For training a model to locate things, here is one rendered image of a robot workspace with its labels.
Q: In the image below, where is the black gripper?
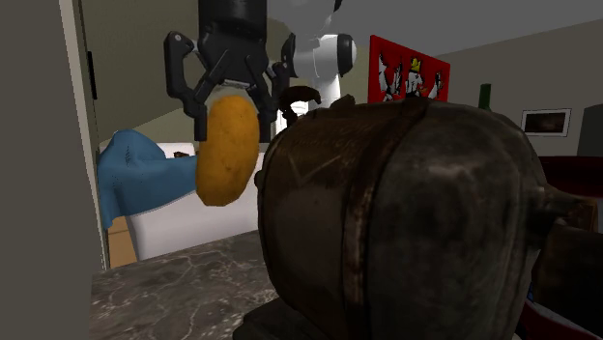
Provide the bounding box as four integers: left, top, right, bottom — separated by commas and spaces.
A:
162, 0, 292, 143

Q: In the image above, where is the brown potato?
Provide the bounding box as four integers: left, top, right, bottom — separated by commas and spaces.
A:
194, 94, 262, 208

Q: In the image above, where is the blue cloth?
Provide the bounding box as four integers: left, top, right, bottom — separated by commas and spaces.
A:
96, 128, 199, 231

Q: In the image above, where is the white sofa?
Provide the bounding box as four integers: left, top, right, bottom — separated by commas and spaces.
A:
98, 140, 270, 262

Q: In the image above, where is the dark brown rusty kettle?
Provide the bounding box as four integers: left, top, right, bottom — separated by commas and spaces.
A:
232, 86, 603, 340

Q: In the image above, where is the green bottle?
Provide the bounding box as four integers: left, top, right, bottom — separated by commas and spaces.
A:
477, 83, 493, 112

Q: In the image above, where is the dark red sofa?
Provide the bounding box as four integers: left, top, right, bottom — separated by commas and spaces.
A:
536, 155, 603, 199

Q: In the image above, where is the red wall picture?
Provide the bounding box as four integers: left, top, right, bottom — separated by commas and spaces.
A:
367, 34, 452, 104

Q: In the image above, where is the white framed wall picture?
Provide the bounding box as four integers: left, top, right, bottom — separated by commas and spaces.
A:
520, 107, 573, 138

